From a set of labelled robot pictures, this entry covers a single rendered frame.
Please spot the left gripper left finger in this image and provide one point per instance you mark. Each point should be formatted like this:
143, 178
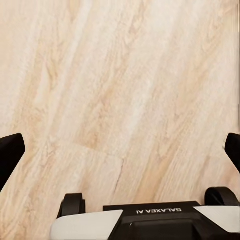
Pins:
12, 149

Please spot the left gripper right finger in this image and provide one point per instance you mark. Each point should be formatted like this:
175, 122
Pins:
232, 148

